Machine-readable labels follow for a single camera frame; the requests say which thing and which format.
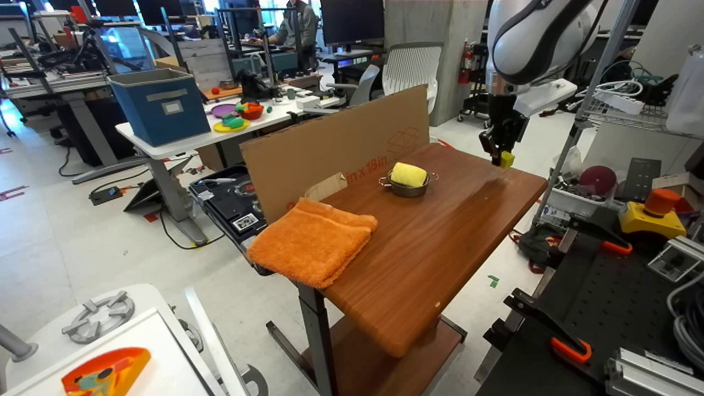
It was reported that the left orange black clamp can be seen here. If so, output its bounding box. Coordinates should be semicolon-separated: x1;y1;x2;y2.
504;289;595;367

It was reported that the white work desk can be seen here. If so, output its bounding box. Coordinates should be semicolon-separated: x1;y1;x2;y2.
116;90;341;247

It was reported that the dark metal bowl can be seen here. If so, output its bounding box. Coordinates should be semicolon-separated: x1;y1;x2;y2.
378;172;441;199

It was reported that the folded orange towel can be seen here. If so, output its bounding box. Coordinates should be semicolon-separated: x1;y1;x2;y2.
247;199;378;289

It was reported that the wooden side table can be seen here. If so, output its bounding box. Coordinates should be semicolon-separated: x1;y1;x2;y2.
288;143;547;396

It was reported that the brown cardboard sheet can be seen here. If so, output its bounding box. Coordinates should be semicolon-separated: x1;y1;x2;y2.
241;87;429;222

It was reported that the aluminium extrusion rail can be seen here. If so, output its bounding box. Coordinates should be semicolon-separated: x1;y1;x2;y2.
605;348;704;396

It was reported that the small yellow block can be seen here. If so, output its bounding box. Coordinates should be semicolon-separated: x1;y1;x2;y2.
500;153;516;169

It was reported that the yellow emergency stop box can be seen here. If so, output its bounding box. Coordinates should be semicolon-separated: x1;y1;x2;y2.
620;189;686;238

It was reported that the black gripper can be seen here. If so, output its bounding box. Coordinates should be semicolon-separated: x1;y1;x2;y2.
479;94;528;166

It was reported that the blue storage box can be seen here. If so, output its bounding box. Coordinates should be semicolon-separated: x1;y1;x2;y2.
111;68;209;147

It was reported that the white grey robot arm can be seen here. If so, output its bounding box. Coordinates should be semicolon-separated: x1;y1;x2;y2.
479;0;609;166

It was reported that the right orange black clamp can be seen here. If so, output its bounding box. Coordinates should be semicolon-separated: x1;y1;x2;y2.
569;219;633;255

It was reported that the grey office chair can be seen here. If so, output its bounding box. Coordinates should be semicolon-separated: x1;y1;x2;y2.
351;45;443;113

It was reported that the yellow sponge in bowl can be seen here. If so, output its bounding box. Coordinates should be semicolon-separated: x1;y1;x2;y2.
389;164;427;188

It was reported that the black perforated robot table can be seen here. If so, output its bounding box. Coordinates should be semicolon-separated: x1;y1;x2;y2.
477;233;690;396

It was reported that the orange black clamp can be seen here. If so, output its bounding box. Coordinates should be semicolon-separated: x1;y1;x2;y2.
569;219;633;255
504;289;595;367

